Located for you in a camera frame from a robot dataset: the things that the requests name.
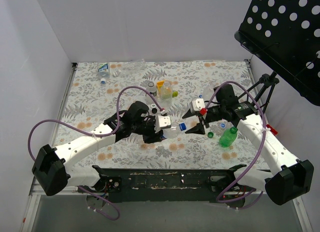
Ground black tripod stand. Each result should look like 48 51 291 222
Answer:
247 71 280 113

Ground green bottle cap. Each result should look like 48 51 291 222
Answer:
207 132 214 138

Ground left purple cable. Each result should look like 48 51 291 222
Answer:
27 85 166 221

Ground clear bottle blue label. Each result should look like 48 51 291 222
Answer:
163 124 183 139

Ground floral tablecloth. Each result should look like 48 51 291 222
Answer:
53 60 257 169

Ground green plastic bottle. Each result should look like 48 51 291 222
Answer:
219 126 238 148

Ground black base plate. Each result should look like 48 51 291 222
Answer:
93 164 244 203

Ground clear uncapped bottle right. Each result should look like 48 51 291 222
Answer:
202 81 216 101

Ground purple cable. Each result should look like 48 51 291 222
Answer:
204 81 270 210
27 85 166 221

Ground red box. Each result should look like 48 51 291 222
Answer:
266 124 278 136

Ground black perforated music stand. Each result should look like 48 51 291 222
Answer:
234 0 320 106

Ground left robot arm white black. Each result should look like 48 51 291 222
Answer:
32 101 171 196

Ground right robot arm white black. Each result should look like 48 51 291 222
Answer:
183 81 314 205

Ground clear bottle black cap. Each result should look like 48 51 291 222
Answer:
145 81 157 104

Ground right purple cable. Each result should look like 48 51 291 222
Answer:
204 81 270 210

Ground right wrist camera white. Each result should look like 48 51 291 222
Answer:
189 98 208 116

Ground yellow green toy basket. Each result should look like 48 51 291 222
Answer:
156 80 178 98

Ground aluminium frame rail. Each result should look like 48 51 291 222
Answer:
292 196 313 232

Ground bottle green white label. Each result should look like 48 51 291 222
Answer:
97 62 110 79

